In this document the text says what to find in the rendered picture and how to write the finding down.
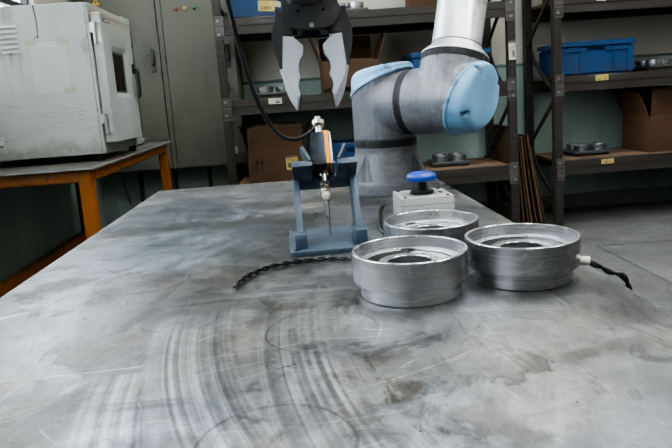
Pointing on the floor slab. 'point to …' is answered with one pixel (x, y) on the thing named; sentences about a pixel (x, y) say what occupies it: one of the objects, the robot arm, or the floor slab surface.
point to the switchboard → (171, 47)
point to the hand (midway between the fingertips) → (316, 98)
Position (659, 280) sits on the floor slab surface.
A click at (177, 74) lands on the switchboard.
